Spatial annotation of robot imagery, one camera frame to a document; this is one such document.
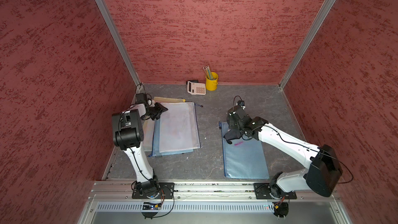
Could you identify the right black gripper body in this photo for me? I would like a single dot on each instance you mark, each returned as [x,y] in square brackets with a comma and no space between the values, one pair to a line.
[235,125]

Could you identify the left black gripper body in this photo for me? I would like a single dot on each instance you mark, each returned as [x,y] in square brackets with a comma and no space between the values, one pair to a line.
[152,112]

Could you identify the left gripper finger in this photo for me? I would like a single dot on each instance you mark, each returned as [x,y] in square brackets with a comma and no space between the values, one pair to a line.
[161,108]
[155,116]

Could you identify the yellow mesh document bag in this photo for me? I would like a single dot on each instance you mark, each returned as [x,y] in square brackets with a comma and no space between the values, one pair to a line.
[168,100]

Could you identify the white mesh document bag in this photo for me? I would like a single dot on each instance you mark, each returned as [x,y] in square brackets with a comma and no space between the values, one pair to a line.
[179,128]

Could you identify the light blue document bag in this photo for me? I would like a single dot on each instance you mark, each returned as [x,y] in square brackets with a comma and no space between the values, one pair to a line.
[156,144]

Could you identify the green mesh document bag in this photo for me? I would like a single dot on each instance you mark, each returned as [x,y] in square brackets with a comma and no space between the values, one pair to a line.
[148,128]

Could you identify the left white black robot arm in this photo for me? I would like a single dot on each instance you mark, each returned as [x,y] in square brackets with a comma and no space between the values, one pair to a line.
[128,135]

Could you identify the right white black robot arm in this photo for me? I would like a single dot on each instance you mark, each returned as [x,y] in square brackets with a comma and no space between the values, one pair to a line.
[322,170]

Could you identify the blue mesh document bag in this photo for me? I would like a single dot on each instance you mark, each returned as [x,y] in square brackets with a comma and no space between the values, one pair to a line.
[243,159]

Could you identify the pink desk calculator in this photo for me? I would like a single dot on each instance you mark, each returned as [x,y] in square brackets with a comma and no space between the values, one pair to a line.
[196,88]

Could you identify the yellow pen cup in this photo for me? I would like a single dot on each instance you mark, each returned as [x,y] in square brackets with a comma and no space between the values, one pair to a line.
[212,82]

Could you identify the coloured pencils bundle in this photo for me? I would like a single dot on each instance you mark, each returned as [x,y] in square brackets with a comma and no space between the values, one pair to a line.
[208,72]

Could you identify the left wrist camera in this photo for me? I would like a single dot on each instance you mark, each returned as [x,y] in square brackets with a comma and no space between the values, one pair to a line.
[143,98]

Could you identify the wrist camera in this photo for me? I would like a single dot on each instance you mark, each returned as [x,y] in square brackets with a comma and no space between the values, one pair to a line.
[241,103]
[143,98]

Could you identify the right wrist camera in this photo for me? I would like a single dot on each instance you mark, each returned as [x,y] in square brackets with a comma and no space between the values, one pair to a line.
[241,103]

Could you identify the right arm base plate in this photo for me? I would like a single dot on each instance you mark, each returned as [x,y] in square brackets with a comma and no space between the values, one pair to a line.
[265,191]

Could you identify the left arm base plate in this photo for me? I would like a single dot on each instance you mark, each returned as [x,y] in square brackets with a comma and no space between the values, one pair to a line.
[162,191]

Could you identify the aluminium front rail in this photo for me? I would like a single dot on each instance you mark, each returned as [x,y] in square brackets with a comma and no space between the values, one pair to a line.
[235,197]

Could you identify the left aluminium corner post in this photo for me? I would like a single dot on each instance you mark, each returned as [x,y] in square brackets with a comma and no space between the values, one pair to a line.
[117,39]

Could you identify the aluminium corner post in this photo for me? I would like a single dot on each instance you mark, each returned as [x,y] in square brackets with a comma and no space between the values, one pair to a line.
[315,26]
[117,39]

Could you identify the right aluminium corner post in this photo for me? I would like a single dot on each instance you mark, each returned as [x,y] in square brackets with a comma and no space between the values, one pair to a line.
[315,26]

